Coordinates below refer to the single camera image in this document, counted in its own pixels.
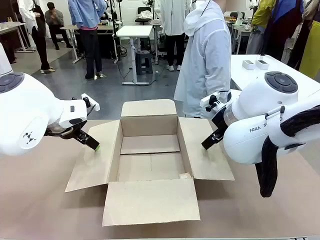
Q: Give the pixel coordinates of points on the black stand pole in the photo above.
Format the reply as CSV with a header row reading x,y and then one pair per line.
x,y
115,30

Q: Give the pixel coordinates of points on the grey work table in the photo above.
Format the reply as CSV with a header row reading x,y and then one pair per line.
x,y
10,25

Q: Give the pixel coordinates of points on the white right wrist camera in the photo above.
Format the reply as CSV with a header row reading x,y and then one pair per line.
x,y
208,100

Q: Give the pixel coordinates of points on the grey plastic stool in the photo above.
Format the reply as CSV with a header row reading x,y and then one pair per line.
x,y
143,62

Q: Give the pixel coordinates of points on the person in long white shirt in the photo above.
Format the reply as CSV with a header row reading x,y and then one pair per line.
x,y
175,20

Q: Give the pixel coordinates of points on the person in white coat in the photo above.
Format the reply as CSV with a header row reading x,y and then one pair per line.
x,y
207,62

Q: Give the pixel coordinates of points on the large cardboard box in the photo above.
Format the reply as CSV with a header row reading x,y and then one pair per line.
x,y
150,200

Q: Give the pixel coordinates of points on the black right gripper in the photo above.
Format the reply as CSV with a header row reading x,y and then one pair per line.
x,y
220,122

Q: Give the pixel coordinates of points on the person in yellow jacket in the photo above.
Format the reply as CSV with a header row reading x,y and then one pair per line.
x,y
262,12

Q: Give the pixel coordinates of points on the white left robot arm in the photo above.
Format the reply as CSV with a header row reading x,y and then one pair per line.
x,y
25,112

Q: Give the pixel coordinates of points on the seated person in grey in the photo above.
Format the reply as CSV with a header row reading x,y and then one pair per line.
x,y
53,16

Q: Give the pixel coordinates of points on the white height-adjustable desk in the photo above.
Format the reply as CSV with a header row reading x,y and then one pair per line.
x,y
135,31

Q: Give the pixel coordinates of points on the pile of white cloth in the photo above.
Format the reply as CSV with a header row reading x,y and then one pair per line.
x,y
143,13

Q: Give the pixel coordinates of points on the grey cluttered desk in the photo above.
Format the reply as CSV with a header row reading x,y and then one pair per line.
x,y
240,27

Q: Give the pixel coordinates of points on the white side table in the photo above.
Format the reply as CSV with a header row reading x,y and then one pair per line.
x,y
287,67

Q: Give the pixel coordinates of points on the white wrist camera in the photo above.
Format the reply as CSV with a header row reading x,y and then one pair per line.
x,y
91,102
208,100

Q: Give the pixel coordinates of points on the person in blue dark apron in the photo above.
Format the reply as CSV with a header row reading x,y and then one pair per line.
x,y
285,25

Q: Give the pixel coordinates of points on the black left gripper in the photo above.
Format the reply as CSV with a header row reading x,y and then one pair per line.
x,y
62,132

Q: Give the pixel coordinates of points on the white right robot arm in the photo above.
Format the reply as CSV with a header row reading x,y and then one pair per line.
x,y
250,140

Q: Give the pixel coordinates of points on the person in white and black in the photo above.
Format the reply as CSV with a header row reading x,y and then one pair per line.
x,y
40,37

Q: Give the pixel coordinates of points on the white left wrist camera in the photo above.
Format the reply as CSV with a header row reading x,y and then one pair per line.
x,y
91,102

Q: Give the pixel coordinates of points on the person in blue shirt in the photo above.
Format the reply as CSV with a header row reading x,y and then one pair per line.
x,y
86,15

